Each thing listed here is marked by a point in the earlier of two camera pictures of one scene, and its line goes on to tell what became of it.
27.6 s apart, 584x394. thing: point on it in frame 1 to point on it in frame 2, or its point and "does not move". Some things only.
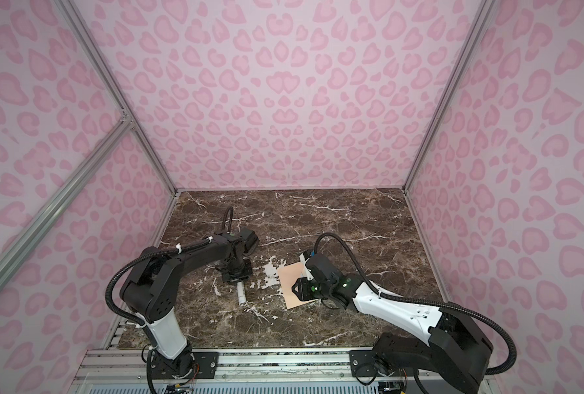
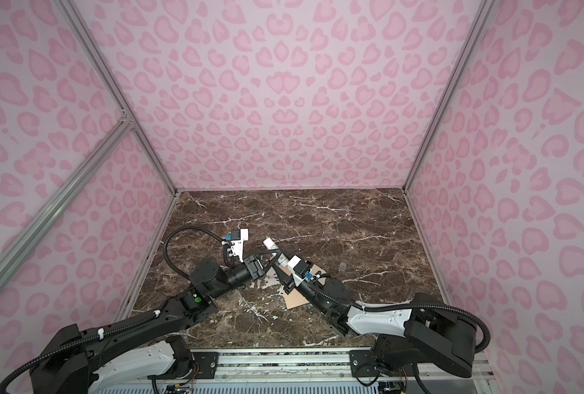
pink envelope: x=288 y=275 does not move
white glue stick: x=241 y=295 to x=270 y=244
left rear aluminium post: x=111 y=82 does not move
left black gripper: x=230 y=278 to x=256 y=270
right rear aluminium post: x=484 y=9 does not move
